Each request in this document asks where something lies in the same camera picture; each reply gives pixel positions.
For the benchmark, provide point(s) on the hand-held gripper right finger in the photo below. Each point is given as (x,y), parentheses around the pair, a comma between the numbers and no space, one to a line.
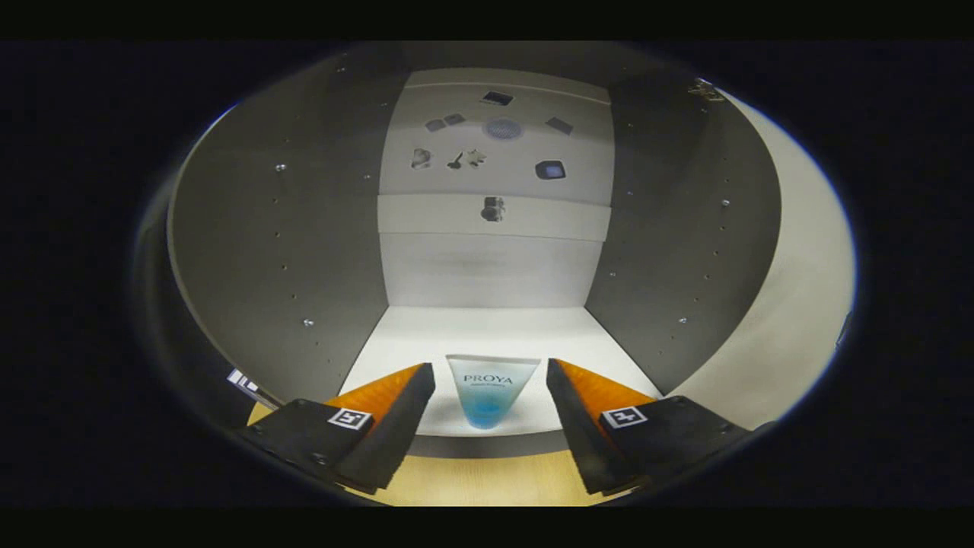
(582,434)

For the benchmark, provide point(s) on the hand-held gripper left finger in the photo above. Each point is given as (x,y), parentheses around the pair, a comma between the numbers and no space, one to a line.
(392,430)

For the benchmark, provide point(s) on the blue and white tube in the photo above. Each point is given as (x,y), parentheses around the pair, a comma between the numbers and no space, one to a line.
(491,396)

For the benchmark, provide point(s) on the stack of books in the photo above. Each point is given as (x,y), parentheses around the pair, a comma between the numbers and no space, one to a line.
(242,380)

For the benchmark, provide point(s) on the grey cabinet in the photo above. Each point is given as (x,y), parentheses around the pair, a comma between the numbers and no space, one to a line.
(266,266)

